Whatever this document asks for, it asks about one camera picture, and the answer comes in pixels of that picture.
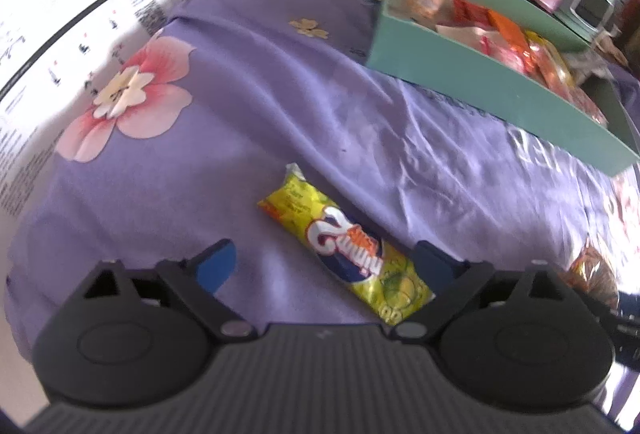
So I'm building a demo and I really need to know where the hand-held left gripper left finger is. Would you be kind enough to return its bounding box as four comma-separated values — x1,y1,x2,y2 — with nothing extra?
64,238,253,341

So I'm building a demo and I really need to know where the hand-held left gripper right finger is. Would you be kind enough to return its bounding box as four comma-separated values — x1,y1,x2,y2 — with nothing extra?
391,240,583,343

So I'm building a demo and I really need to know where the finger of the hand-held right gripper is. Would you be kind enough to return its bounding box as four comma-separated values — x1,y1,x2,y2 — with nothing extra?
595,290,640,367

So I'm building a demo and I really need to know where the yellow green snack packet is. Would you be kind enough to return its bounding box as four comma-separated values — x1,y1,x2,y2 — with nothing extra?
257,162,436,327

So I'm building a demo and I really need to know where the teal cardboard box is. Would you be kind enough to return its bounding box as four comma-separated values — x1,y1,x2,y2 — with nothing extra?
366,0,640,177

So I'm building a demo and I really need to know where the pile of mixed snack packets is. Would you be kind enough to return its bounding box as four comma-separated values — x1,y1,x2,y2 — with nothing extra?
387,0,608,127

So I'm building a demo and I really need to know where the brown clear snack bag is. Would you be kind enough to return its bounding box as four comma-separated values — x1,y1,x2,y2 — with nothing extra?
562,246,621,310

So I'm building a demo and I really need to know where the purple floral bedsheet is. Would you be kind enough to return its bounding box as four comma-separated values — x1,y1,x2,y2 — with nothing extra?
5,0,640,415

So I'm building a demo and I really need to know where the white printed paper sheet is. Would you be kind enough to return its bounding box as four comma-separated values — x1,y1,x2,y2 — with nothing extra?
0,0,233,220

